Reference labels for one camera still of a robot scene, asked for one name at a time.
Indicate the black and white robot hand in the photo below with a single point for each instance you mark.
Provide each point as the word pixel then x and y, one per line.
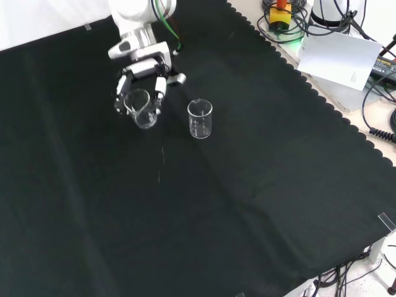
pixel 145 66

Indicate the clear glass beaker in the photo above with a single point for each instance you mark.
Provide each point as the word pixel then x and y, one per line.
pixel 198 131
pixel 143 120

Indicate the clear cloth clip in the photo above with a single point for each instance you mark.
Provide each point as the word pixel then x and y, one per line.
pixel 88 27
pixel 386 222
pixel 240 294

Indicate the yellow stop button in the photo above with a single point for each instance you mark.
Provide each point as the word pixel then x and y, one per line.
pixel 280 17

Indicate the black bench cloth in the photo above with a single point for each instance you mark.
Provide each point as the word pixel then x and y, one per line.
pixel 216 201

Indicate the white cone-shaped stand base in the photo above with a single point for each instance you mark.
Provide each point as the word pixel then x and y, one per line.
pixel 325 10

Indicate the pale white board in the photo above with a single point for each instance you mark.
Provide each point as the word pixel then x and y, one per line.
pixel 337 58

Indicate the black power adapter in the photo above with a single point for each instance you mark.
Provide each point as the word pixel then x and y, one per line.
pixel 385 66

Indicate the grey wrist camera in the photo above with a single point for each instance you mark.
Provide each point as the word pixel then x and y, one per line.
pixel 178 79

